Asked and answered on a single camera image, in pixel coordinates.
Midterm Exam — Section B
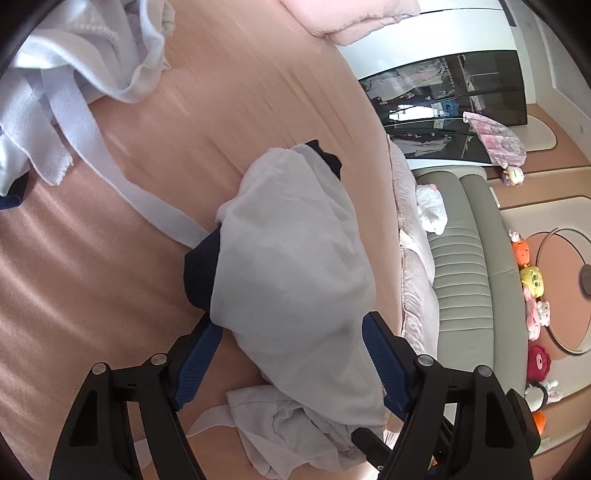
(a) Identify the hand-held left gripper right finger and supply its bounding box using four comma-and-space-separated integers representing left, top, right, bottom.
361, 311, 539, 480

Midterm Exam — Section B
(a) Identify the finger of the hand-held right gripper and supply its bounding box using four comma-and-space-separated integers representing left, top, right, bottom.
352, 428, 394, 468

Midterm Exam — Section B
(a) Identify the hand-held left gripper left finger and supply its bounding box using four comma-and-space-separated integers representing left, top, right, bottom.
48, 318, 223, 480

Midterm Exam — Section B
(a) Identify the white navy-trimmed garment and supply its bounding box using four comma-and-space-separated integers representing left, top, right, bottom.
185, 140, 391, 478

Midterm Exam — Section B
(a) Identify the row of plush toys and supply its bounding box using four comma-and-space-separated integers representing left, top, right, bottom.
507, 227, 561, 435

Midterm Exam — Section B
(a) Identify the pale pink pillow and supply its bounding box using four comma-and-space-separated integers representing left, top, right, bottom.
387, 133, 419, 241
398, 230, 440, 357

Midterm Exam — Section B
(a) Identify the grey padded headboard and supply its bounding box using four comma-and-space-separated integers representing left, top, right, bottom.
414, 165, 529, 393

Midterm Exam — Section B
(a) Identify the white plush toy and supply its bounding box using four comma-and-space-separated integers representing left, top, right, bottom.
416, 182, 448, 234

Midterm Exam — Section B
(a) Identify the navy blue garment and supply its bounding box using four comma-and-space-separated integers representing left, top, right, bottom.
0, 180, 27, 212

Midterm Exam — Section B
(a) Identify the pink patterned cloth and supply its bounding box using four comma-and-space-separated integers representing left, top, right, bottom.
463, 111, 528, 168

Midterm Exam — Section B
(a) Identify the pink bed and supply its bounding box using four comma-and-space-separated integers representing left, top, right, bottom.
0, 0, 407, 480

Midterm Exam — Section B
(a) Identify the white and glass wardrobe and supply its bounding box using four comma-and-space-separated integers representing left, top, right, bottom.
336, 0, 529, 167

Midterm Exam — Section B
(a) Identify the large pink pillow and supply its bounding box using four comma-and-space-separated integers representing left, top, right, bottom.
281, 0, 422, 47

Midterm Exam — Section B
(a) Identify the greyish white strappy garment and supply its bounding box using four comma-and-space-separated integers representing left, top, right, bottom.
0, 60, 206, 247

